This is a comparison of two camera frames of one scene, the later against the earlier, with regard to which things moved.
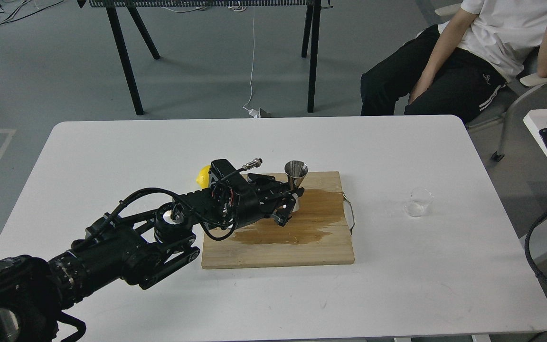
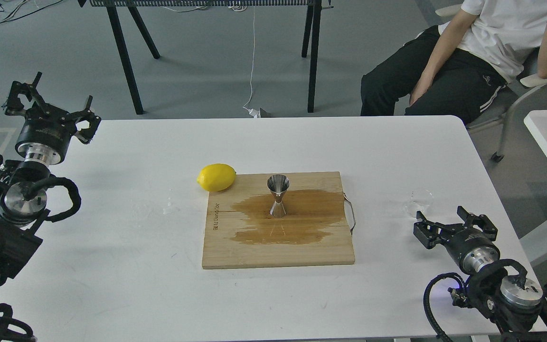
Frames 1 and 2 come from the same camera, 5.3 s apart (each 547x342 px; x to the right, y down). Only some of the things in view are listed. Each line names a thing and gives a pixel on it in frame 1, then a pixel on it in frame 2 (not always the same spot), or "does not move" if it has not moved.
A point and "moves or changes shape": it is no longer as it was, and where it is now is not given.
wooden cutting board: [318, 234] does not move
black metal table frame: [313, 9] does not move
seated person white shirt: [452, 70] does not move
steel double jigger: [297, 170] moves or changes shape
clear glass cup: [420, 199] does not move
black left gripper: [258, 195] → [43, 140]
